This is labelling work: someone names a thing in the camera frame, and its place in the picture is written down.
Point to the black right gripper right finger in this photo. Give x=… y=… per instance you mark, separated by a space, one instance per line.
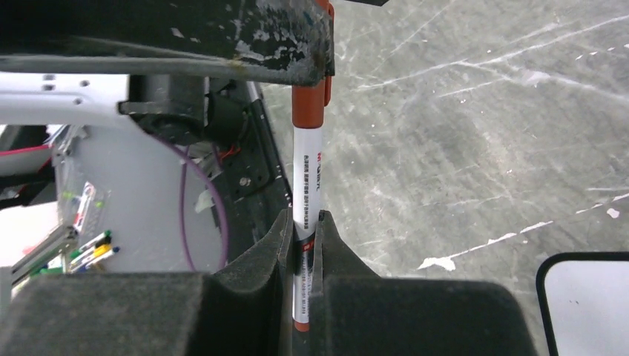
x=353 y=311

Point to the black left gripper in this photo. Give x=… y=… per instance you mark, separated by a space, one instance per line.
x=223 y=123

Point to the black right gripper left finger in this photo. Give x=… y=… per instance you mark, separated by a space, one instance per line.
x=243 y=309

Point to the white marker pen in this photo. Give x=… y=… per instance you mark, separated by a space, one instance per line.
x=308 y=105

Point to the white framed whiteboard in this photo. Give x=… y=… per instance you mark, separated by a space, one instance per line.
x=583 y=298

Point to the box of coloured markers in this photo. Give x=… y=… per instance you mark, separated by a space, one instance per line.
x=78 y=242

